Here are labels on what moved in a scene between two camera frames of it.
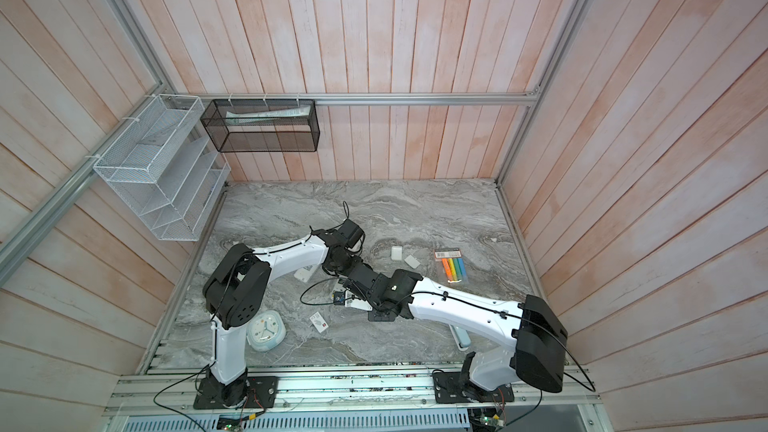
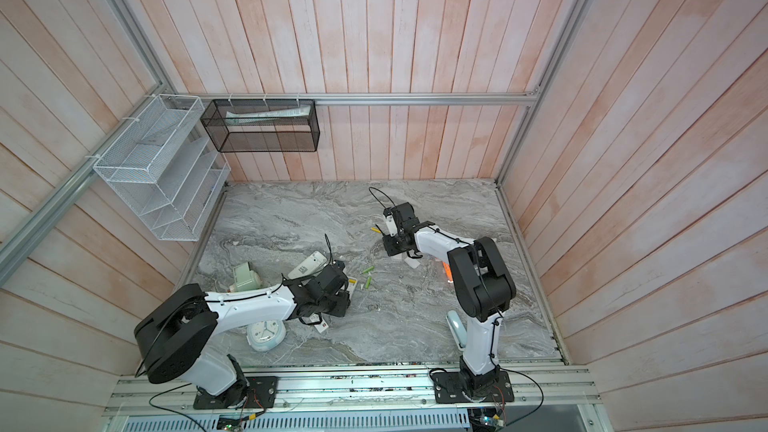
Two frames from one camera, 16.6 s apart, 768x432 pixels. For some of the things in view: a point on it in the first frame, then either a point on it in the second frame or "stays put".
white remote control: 305,272 stays put
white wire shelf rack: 167,168 stays put
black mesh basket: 263,125 stays put
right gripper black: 375,314 → 391,249
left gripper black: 333,269 → 343,303
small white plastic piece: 412,261 stays put
